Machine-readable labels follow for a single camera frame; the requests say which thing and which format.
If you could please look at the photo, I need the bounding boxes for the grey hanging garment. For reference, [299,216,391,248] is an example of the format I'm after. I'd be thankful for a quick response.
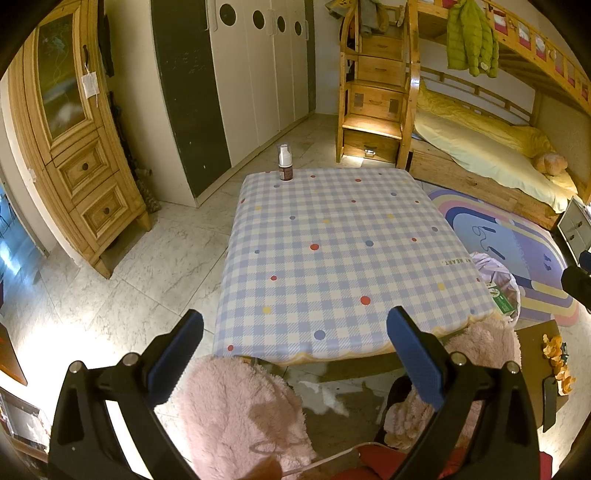
[358,0,391,35]

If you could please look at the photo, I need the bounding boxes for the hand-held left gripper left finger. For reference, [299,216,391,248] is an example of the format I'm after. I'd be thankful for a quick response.
[48,309,205,480]

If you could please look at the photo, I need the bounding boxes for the white nightstand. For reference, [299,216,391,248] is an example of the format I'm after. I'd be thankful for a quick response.
[556,196,591,254]

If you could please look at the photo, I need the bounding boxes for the table with checkered tablecloth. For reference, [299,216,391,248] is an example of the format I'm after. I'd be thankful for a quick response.
[213,167,502,367]

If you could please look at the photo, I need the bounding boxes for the purple trash bag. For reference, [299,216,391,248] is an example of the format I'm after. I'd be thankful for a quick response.
[471,251,522,321]

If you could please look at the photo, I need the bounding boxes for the yellow blanket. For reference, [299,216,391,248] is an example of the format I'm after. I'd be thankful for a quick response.
[418,88,557,162]

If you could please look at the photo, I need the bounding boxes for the white cable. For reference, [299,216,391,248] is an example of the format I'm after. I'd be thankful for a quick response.
[279,442,386,477]

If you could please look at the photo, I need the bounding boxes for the patterned bag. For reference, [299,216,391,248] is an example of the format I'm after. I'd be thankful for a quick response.
[135,168,162,214]

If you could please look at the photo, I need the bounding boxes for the brown framed board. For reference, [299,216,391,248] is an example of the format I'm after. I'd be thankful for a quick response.
[0,323,27,386]

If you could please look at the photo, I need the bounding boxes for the wooden bunk bed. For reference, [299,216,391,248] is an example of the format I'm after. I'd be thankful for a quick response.
[406,0,591,232]

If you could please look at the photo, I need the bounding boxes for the white wardrobe with round holes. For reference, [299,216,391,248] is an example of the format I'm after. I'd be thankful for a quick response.
[151,0,317,208]

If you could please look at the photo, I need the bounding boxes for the tan plush toy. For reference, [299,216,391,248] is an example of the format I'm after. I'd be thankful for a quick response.
[533,152,568,176]

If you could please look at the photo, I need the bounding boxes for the pastel rainbow rug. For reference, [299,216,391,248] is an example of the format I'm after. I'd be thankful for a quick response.
[427,187,581,328]

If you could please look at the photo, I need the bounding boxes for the orange peels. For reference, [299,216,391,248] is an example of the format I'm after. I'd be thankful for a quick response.
[541,333,578,397]

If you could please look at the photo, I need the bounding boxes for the green puffer jacket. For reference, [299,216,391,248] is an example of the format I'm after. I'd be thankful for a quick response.
[445,0,500,79]

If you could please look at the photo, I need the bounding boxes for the wooden cabinet with drawers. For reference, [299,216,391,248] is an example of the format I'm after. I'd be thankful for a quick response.
[8,0,153,280]

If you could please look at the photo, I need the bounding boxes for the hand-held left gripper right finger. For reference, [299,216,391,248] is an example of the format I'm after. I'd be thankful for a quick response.
[387,306,542,480]

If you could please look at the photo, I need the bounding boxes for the brown pump bottle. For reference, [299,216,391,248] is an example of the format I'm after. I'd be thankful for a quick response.
[277,144,295,182]

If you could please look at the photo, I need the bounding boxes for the wooden stair drawers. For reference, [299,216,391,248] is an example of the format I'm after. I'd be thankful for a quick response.
[336,7,422,174]

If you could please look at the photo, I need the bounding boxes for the black knife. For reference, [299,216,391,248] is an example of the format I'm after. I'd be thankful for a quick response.
[542,376,559,433]

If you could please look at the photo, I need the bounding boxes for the black hanging cloth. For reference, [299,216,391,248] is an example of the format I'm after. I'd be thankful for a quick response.
[99,14,115,78]

